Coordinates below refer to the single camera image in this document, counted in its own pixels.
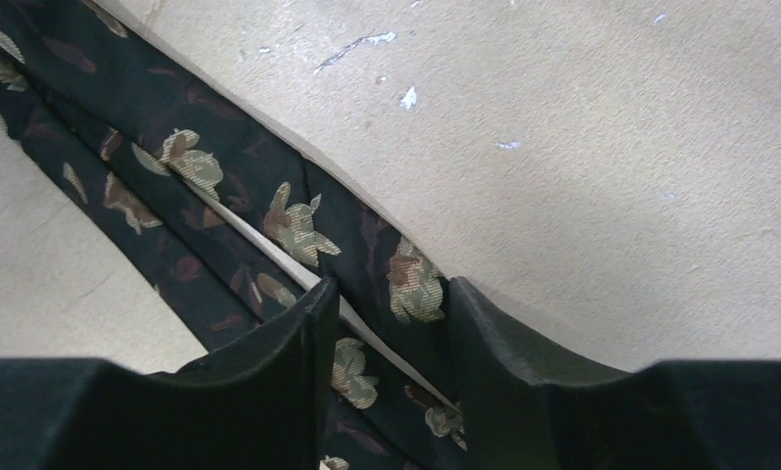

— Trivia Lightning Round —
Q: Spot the black floral tie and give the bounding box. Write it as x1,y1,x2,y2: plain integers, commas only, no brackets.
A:
0,1,468,469

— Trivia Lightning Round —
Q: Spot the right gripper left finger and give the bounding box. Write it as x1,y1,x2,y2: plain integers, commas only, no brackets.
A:
0,278,339,469

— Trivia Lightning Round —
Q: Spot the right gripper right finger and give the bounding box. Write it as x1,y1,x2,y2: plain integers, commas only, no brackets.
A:
448,278,781,469

